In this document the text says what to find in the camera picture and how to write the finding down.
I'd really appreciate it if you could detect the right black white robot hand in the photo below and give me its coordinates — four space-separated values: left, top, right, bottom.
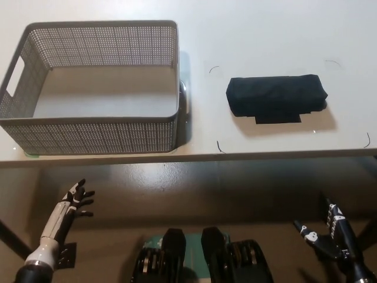
293 197 359 265

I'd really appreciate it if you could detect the grey perforated plastic basket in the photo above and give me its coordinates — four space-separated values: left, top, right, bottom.
0 19 180 156

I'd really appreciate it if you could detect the black ribbed robot block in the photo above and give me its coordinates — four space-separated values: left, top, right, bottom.
130 227 189 283
201 226 275 283

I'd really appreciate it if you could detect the black fabric pencil case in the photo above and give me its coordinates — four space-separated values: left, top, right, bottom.
226 73 329 119

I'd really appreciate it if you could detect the left black ribbed robot block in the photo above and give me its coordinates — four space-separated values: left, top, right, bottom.
130 227 189 283

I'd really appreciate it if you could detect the black tape patch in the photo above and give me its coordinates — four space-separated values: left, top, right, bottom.
252 114 302 126

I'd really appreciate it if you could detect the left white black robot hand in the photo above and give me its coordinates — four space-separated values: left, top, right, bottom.
61 178 96 221

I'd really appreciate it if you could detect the right black ribbed robot block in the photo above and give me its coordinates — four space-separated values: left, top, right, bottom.
201 226 275 283

